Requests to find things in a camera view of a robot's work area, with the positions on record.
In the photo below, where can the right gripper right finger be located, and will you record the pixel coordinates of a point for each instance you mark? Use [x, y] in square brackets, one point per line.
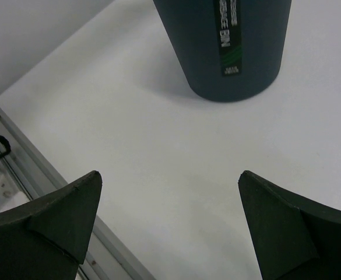
[294, 237]

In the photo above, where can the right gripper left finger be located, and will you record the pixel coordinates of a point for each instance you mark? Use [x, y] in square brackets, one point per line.
[48, 237]

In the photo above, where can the black plastic waste bin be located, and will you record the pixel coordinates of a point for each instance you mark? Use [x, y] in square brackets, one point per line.
[228, 50]

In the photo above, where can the aluminium frame rail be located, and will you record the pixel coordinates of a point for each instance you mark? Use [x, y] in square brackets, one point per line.
[107, 256]

